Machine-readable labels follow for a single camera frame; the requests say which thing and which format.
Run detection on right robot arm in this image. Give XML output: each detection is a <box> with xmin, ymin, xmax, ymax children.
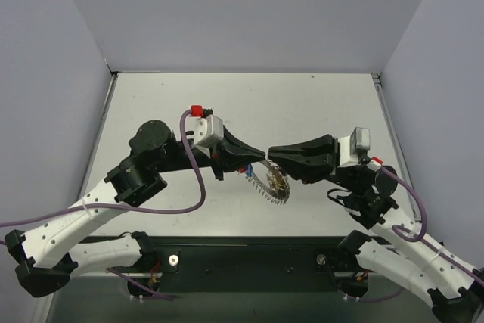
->
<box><xmin>268</xmin><ymin>128</ymin><xmax>483</xmax><ymax>322</ymax></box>

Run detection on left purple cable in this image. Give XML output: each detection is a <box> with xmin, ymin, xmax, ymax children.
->
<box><xmin>0</xmin><ymin>109</ymin><xmax>207</xmax><ymax>228</ymax></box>

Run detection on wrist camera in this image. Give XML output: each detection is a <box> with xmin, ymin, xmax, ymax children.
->
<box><xmin>190</xmin><ymin>105</ymin><xmax>224</xmax><ymax>157</ymax></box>
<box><xmin>337</xmin><ymin>127</ymin><xmax>383</xmax><ymax>172</ymax></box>

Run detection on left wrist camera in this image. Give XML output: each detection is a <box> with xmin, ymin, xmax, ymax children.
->
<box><xmin>190</xmin><ymin>105</ymin><xmax>224</xmax><ymax>157</ymax></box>

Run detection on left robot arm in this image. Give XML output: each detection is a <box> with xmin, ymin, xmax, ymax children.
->
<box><xmin>5</xmin><ymin>116</ymin><xmax>265</xmax><ymax>298</ymax></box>

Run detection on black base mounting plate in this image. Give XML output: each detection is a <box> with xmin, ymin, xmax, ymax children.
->
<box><xmin>88</xmin><ymin>235</ymin><xmax>383</xmax><ymax>303</ymax></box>

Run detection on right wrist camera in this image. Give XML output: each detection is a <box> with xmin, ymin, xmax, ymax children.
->
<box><xmin>337</xmin><ymin>127</ymin><xmax>383</xmax><ymax>172</ymax></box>

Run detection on metal keyring disc with rings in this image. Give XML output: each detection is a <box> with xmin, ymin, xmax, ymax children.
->
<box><xmin>245</xmin><ymin>160</ymin><xmax>290</xmax><ymax>206</ymax></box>

